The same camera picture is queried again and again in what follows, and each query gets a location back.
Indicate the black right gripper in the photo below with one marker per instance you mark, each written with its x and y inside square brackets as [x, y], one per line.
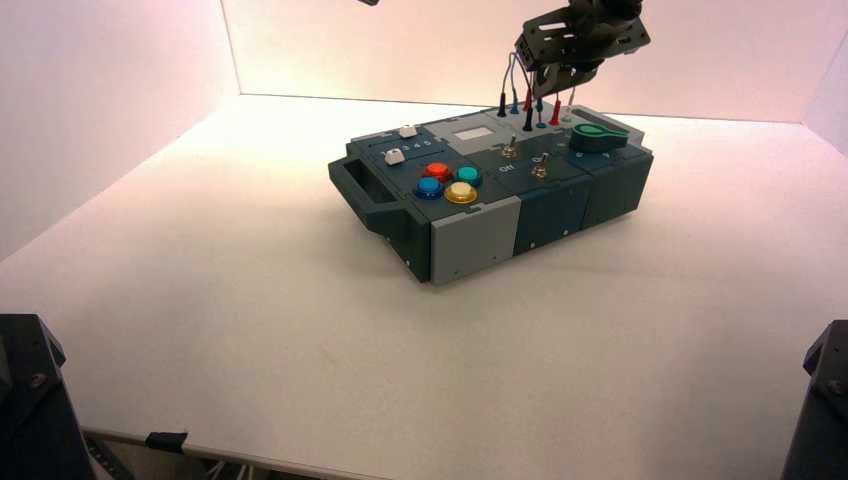
[583, 40]

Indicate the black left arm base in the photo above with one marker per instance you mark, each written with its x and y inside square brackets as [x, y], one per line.
[33, 411]

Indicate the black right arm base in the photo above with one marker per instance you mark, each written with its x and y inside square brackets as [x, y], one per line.
[821, 411]

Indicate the green rotary knob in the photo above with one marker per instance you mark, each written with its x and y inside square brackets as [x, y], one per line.
[594, 139]

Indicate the small grey display screen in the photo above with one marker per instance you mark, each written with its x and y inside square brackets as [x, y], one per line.
[473, 133]

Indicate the teal round push button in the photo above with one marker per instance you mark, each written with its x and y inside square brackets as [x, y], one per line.
[468, 175]

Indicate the yellow round push button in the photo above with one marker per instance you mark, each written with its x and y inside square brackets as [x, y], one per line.
[461, 193]

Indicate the red round push button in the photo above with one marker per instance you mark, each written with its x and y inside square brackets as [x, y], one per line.
[437, 171]

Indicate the white slider knob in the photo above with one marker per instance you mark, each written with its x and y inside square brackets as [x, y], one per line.
[408, 130]
[394, 156]

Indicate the blue round push button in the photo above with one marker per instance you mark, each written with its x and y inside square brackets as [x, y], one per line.
[429, 189]

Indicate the dark teal grey control box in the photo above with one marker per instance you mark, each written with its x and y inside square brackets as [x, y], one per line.
[477, 232]

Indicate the black table edge clamp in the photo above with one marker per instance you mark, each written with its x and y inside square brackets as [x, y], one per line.
[166, 442]

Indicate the metal toggle switch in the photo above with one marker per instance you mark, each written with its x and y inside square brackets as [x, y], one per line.
[509, 149]
[539, 169]

